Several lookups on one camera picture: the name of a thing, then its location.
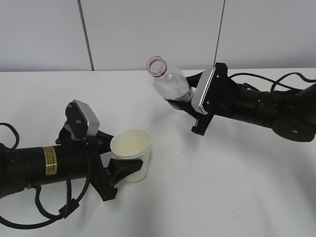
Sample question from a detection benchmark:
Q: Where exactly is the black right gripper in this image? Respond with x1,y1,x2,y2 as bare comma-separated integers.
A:
166,63,240,135

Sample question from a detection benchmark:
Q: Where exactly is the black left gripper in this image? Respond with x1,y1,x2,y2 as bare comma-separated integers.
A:
56,127,143,201

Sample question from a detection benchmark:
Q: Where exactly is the clear Nongfu Spring water bottle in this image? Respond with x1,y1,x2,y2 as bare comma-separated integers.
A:
147,56,194,102

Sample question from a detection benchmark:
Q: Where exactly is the white paper cup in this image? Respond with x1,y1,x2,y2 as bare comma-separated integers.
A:
110,128,153,183

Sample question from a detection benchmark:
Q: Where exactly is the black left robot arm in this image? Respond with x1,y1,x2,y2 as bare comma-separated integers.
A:
0,122,143,201

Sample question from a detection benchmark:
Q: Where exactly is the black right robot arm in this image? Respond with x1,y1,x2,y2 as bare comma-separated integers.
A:
168,63,316,142

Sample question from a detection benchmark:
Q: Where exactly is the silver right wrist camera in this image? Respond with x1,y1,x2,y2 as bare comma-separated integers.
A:
191,67,216,115

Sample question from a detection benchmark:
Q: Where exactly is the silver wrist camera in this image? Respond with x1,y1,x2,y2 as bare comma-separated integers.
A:
191,67,216,115
64,100,100,140

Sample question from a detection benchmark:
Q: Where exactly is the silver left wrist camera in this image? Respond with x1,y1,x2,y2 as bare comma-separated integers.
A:
64,100,100,140

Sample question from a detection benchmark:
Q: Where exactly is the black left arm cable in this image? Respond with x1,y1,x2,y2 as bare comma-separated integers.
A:
0,122,91,228

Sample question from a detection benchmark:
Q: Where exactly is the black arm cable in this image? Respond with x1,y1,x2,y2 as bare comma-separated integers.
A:
0,122,91,228
229,72,316,94

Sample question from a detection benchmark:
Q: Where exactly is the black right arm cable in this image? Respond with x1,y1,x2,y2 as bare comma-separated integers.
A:
229,72,316,94

